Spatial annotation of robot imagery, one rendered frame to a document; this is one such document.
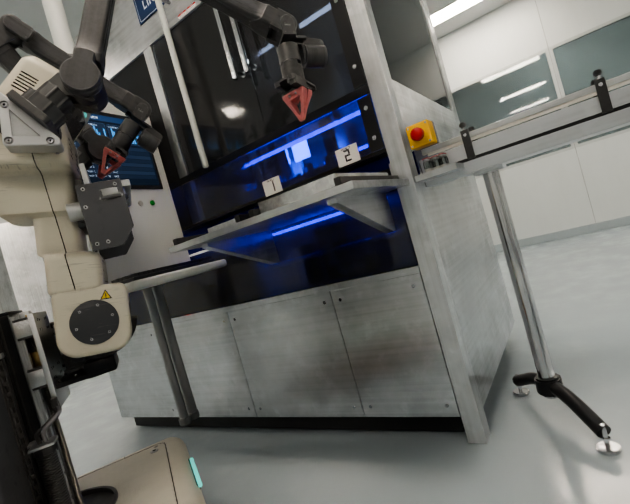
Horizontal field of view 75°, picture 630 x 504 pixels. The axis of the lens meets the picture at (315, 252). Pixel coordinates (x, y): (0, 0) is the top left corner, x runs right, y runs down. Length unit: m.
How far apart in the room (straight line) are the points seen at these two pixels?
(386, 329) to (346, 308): 0.16
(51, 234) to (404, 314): 1.04
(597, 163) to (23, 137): 5.59
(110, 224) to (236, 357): 1.02
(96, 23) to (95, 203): 0.40
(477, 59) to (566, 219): 2.31
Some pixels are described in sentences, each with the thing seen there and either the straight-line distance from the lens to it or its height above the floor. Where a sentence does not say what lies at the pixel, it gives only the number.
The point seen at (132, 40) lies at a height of 1.87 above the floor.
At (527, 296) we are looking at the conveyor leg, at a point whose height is 0.41.
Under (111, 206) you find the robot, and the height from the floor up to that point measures 0.98.
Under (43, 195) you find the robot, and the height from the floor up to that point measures 1.05.
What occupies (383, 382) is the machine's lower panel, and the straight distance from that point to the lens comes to 1.55.
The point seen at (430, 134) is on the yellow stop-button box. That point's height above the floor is 0.98.
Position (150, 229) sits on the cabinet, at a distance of 1.79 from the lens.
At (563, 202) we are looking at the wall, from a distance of 5.89.
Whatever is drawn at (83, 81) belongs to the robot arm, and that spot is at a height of 1.22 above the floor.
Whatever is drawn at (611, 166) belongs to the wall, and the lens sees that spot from 5.89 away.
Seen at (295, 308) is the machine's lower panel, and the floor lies 0.54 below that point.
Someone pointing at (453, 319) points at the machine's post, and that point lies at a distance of 1.39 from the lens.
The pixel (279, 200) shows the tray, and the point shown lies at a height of 0.90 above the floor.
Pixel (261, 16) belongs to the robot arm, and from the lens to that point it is 1.20.
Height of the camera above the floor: 0.76
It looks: 1 degrees down
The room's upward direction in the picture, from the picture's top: 16 degrees counter-clockwise
